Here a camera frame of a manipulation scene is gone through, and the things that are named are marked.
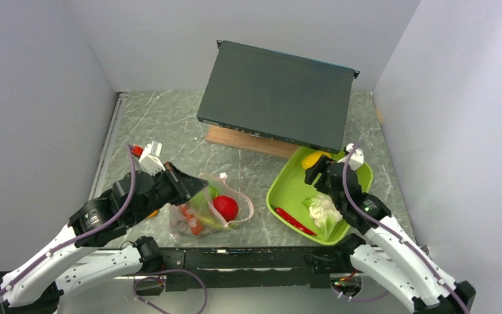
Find green cabbage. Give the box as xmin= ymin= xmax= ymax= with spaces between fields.
xmin=190 ymin=186 xmax=220 ymax=211

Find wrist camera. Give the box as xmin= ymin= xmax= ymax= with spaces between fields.
xmin=345 ymin=143 xmax=364 ymax=171
xmin=131 ymin=140 xmax=165 ymax=175

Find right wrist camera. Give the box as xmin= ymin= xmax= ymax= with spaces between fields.
xmin=345 ymin=143 xmax=364 ymax=171

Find yellow tape measure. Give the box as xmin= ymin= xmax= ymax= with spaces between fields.
xmin=147 ymin=209 xmax=159 ymax=218

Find green celery stalks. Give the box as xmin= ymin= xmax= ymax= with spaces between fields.
xmin=196 ymin=215 xmax=230 ymax=230

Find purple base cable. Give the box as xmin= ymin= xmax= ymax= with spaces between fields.
xmin=132 ymin=268 xmax=210 ymax=314

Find green plastic tray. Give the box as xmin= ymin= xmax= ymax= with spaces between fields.
xmin=265 ymin=147 xmax=350 ymax=246

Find yellow bell pepper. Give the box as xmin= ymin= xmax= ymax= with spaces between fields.
xmin=301 ymin=150 xmax=331 ymax=170

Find clear zip top bag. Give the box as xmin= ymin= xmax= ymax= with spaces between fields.
xmin=169 ymin=173 xmax=255 ymax=241

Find aluminium rail left edge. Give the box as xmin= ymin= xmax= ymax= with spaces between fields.
xmin=76 ymin=92 xmax=129 ymax=239

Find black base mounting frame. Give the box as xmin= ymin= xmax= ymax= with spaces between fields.
xmin=140 ymin=246 xmax=354 ymax=292

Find long red chili pepper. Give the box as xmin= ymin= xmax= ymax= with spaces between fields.
xmin=275 ymin=207 xmax=317 ymax=237

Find wooden block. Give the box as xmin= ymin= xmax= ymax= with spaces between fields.
xmin=205 ymin=126 xmax=299 ymax=159

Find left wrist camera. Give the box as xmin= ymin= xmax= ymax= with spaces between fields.
xmin=131 ymin=140 xmax=165 ymax=175

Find dark rack server chassis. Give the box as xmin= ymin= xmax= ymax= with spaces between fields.
xmin=196 ymin=40 xmax=360 ymax=153

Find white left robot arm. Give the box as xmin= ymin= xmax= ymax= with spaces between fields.
xmin=0 ymin=163 xmax=209 ymax=313

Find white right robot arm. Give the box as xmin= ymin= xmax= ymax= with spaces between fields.
xmin=305 ymin=155 xmax=476 ymax=313

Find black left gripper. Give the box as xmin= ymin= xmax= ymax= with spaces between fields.
xmin=129 ymin=160 xmax=209 ymax=224

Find red tomato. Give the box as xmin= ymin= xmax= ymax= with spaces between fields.
xmin=213 ymin=195 xmax=239 ymax=222

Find white cauliflower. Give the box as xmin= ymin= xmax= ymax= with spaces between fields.
xmin=301 ymin=194 xmax=343 ymax=237

